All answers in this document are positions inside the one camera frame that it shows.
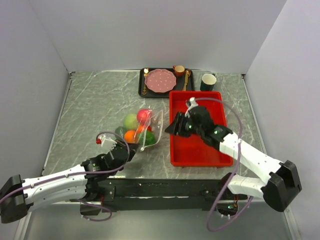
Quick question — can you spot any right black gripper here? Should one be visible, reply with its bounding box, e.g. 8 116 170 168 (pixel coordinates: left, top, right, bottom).
164 111 204 139

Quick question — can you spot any green bell pepper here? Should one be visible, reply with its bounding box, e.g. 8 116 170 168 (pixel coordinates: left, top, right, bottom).
136 130 157 146

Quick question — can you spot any clear zip top bag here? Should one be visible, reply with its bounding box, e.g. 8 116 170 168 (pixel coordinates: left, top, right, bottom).
114 108 164 152

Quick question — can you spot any orange tangerine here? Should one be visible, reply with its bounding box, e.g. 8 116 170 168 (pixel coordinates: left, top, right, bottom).
123 130 136 144

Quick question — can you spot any red yellow peach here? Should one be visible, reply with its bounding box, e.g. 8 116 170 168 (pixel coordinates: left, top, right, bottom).
136 124 152 133

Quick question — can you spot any green avocado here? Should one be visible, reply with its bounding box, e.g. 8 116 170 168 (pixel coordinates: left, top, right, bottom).
114 126 127 137

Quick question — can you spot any red apple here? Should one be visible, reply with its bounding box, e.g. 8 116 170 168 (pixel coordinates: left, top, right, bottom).
136 108 152 124

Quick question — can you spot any light green cabbage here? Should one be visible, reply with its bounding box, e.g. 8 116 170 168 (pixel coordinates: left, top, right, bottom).
123 113 139 131

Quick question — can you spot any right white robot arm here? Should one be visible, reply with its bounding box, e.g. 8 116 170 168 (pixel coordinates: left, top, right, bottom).
165 106 302 212

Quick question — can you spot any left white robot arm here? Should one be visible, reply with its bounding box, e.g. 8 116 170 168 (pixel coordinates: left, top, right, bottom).
0 142 139 224

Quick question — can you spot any red plastic bin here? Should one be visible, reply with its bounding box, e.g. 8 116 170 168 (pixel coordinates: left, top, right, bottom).
169 90 234 168

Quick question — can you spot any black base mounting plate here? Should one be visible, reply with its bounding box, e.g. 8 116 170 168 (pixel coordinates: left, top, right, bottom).
69 172 251 216

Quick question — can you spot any pink dotted plate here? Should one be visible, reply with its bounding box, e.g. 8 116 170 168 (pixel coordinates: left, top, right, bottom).
144 68 177 93

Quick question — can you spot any gold spoon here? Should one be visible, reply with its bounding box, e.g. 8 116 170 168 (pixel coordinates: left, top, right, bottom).
185 69 191 83

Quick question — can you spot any dark green paper cup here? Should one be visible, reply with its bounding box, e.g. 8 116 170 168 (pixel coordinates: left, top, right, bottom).
200 73 217 92

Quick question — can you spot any orange ceramic cup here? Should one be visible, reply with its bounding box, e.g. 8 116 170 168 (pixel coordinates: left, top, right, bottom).
173 65 186 77

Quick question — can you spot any gold fork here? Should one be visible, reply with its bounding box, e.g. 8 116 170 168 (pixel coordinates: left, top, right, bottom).
142 67 150 96

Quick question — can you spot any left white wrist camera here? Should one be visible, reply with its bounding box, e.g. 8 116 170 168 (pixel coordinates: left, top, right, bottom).
96 136 117 151

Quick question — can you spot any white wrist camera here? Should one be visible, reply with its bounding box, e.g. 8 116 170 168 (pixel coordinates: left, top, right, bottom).
96 136 117 151
186 97 198 112

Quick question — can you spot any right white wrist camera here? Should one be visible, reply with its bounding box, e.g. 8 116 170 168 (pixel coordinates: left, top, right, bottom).
186 97 198 112

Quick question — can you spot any aluminium frame rail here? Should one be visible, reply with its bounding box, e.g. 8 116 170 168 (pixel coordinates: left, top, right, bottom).
24 197 106 206

